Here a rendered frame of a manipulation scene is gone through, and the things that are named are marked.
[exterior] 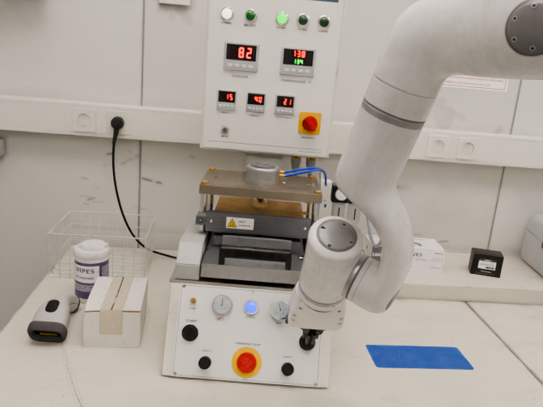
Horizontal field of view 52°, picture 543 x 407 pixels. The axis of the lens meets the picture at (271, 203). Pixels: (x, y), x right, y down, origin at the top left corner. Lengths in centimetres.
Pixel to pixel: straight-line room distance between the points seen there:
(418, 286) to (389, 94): 100
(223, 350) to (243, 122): 57
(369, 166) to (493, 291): 105
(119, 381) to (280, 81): 77
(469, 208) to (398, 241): 121
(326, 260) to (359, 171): 14
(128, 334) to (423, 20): 89
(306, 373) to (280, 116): 62
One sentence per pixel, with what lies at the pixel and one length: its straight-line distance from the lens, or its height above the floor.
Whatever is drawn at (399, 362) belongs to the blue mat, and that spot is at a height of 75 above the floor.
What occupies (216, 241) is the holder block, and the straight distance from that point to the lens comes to 125.
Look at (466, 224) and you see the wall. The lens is 201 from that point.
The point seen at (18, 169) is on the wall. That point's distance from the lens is 191.
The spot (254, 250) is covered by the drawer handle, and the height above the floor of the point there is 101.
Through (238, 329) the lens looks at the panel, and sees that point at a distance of 116.
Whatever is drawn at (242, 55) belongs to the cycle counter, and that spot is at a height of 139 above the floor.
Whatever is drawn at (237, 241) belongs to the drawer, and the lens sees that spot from 120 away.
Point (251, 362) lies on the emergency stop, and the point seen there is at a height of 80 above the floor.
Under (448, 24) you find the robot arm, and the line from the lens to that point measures 70.
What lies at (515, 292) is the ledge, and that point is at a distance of 179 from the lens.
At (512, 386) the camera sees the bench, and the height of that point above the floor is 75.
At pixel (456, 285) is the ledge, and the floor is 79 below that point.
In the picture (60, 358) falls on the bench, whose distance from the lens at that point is 127.
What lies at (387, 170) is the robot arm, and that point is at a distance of 77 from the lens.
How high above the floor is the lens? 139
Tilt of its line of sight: 15 degrees down
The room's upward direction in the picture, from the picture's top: 5 degrees clockwise
